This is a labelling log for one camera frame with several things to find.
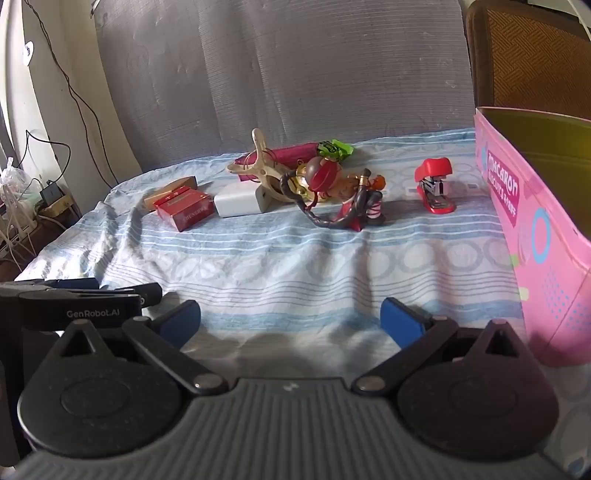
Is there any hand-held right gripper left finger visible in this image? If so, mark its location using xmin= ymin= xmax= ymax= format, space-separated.
xmin=34 ymin=299 xmax=229 ymax=395

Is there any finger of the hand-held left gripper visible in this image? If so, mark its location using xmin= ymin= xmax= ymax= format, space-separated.
xmin=74 ymin=285 xmax=162 ymax=308
xmin=44 ymin=278 xmax=100 ymax=291

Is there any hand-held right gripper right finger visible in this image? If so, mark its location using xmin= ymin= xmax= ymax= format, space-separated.
xmin=353 ymin=298 xmax=539 ymax=395

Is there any red cigarette box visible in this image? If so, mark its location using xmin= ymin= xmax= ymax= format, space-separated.
xmin=153 ymin=186 xmax=215 ymax=232

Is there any white charger adapter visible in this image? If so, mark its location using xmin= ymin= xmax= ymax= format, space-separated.
xmin=213 ymin=184 xmax=271 ymax=219

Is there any pink cardboard box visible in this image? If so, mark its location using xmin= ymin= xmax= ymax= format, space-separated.
xmin=473 ymin=106 xmax=591 ymax=367

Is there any pirate toy figurine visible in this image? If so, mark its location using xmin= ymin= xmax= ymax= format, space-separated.
xmin=279 ymin=157 xmax=386 ymax=232

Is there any magenta wallet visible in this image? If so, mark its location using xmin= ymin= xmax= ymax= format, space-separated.
xmin=235 ymin=142 xmax=319 ymax=172

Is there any small wooden stand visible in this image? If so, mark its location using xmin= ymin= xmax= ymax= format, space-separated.
xmin=36 ymin=194 xmax=85 ymax=220

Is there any black power adapter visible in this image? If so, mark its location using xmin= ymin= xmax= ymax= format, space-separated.
xmin=40 ymin=182 xmax=64 ymax=206

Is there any brown cardboard box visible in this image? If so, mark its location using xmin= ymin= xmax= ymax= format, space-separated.
xmin=143 ymin=176 xmax=198 ymax=212

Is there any blue striped bedsheet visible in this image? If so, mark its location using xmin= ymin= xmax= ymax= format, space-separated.
xmin=14 ymin=128 xmax=591 ymax=480

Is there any clear plastic bag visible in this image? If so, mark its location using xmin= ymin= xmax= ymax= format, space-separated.
xmin=0 ymin=157 xmax=29 ymax=197

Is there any red stapler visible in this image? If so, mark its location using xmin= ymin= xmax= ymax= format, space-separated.
xmin=414 ymin=158 xmax=456 ymax=214

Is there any beige plastic clip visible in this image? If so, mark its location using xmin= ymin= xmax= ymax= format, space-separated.
xmin=226 ymin=128 xmax=284 ymax=204

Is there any green toy piece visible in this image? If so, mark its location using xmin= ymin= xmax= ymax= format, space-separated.
xmin=315 ymin=140 xmax=355 ymax=162

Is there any grey upholstered headboard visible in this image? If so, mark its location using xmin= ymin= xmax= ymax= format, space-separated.
xmin=95 ymin=0 xmax=476 ymax=174

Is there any wooden chair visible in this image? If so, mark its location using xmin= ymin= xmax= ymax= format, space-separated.
xmin=465 ymin=0 xmax=591 ymax=121

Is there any black looped cable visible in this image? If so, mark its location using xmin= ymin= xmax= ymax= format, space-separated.
xmin=25 ymin=129 xmax=73 ymax=185

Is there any black wall cable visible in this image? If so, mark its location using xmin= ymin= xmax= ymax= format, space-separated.
xmin=23 ymin=0 xmax=122 ymax=188

